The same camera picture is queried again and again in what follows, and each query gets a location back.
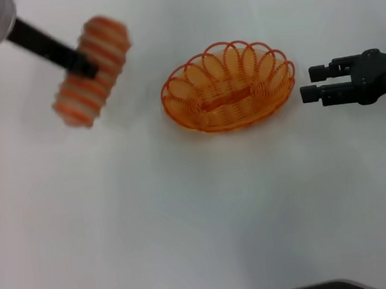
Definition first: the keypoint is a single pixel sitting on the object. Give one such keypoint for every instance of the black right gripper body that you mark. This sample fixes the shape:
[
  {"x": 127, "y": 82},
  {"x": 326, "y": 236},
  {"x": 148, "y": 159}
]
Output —
[{"x": 375, "y": 75}]

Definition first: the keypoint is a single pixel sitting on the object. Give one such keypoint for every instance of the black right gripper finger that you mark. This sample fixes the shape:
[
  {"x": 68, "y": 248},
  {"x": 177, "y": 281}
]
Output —
[
  {"x": 329, "y": 94},
  {"x": 333, "y": 69}
]

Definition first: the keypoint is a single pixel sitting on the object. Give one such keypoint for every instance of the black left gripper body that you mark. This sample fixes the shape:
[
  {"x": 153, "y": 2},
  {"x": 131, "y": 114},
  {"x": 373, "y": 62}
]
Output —
[{"x": 44, "y": 46}]

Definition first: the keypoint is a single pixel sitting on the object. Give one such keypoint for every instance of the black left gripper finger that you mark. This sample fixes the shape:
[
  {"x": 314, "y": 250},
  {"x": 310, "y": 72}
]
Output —
[{"x": 85, "y": 67}]

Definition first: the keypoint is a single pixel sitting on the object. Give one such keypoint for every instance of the orange white striped bread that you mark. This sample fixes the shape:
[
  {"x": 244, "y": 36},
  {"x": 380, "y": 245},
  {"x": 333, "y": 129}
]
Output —
[{"x": 102, "y": 40}]

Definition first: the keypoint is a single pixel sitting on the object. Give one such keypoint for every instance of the orange woven plastic basket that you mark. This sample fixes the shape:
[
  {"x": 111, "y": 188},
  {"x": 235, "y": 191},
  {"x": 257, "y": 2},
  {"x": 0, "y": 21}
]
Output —
[{"x": 231, "y": 113}]

